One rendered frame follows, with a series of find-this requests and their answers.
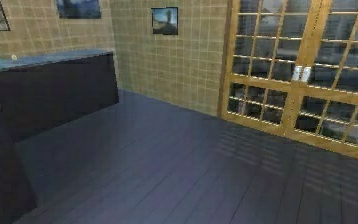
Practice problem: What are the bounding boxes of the dark kitchen counter cabinet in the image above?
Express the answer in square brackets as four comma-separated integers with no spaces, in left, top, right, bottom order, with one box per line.
[0,48,120,144]

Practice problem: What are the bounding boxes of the small framed landscape picture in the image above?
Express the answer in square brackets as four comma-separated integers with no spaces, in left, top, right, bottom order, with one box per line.
[151,6,180,36]

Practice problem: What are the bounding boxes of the wooden glazed lattice door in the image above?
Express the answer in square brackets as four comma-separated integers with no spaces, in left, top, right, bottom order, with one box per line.
[283,0,358,163]
[216,0,316,138]

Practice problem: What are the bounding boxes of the wide framed blue picture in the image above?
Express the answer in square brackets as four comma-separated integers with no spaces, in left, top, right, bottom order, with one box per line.
[55,0,103,20]

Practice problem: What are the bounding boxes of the white door handle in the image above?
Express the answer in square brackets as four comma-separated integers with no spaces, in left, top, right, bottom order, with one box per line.
[291,65,303,82]
[300,66,312,84]

